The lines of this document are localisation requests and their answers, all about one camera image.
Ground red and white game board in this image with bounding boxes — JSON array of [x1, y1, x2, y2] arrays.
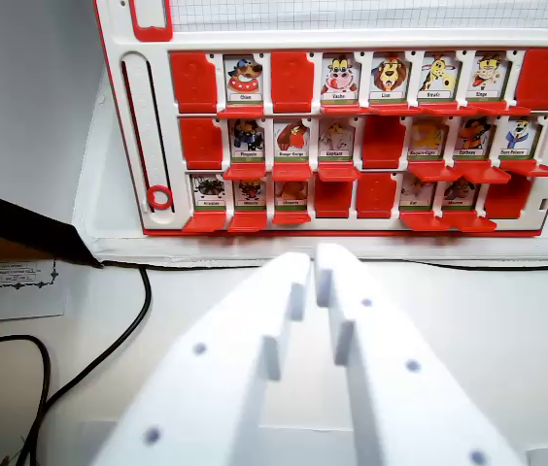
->
[[92, 0, 548, 239]]

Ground long black cable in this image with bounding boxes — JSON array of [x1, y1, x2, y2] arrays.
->
[[23, 261, 153, 466]]

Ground black box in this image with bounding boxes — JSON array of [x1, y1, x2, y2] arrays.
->
[[0, 183, 105, 269]]

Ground red board flap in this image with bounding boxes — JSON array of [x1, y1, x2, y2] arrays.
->
[[223, 162, 268, 182]]

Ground looped black cable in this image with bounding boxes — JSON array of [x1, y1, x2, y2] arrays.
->
[[0, 334, 52, 466]]

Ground white printed paper sheet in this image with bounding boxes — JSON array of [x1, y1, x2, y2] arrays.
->
[[0, 259, 69, 324]]

